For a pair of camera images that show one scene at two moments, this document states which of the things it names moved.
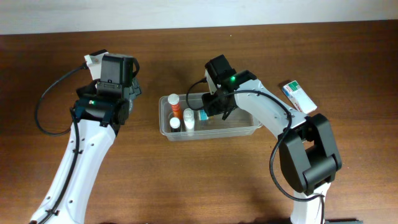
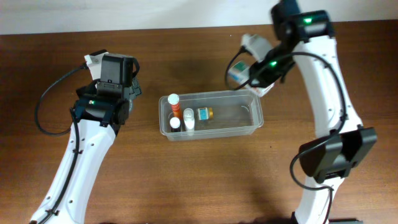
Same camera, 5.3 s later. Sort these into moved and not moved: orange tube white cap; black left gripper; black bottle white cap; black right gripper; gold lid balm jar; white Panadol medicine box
Moved: black right gripper; white Panadol medicine box
Not moved: gold lid balm jar; black bottle white cap; orange tube white cap; black left gripper
